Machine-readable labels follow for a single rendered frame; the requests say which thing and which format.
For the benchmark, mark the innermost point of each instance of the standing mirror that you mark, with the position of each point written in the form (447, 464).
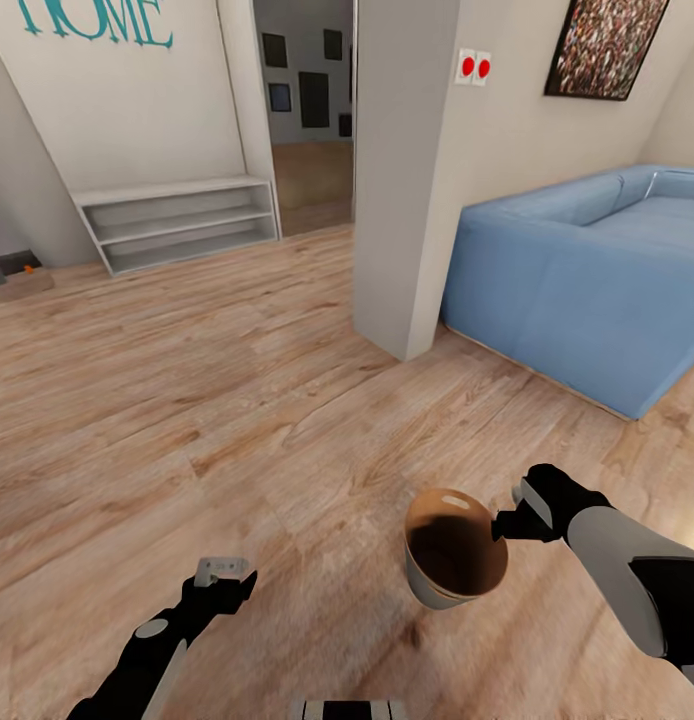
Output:
(21, 272)

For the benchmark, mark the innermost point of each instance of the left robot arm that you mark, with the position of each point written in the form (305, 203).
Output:
(153, 659)

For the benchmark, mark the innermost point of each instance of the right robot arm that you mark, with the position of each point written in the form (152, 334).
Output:
(646, 578)

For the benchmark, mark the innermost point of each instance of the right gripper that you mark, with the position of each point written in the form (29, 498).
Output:
(513, 525)

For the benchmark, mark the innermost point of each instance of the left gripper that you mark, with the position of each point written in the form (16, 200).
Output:
(223, 597)

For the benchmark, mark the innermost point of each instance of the sofa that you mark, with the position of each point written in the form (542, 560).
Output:
(588, 283)

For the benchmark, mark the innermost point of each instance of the picture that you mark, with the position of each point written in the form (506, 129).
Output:
(603, 46)

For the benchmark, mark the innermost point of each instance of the trash can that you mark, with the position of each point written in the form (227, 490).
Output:
(451, 556)

